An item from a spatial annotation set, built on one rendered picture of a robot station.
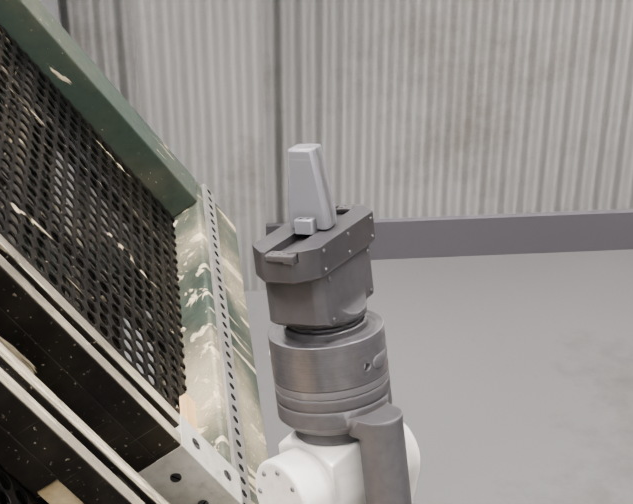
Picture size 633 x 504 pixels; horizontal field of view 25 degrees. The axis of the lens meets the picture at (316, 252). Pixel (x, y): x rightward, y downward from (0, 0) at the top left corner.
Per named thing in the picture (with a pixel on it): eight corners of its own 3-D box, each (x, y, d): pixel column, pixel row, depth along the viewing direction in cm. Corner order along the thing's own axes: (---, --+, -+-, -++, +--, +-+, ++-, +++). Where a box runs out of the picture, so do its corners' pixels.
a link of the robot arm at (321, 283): (404, 204, 110) (419, 351, 114) (293, 201, 115) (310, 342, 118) (331, 256, 100) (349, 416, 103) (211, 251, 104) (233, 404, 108)
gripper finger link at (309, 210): (323, 146, 105) (333, 228, 106) (284, 146, 106) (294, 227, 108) (313, 152, 103) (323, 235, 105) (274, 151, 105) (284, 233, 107)
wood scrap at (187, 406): (191, 447, 195) (198, 443, 195) (181, 438, 194) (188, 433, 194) (188, 406, 203) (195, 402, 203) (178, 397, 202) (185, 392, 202)
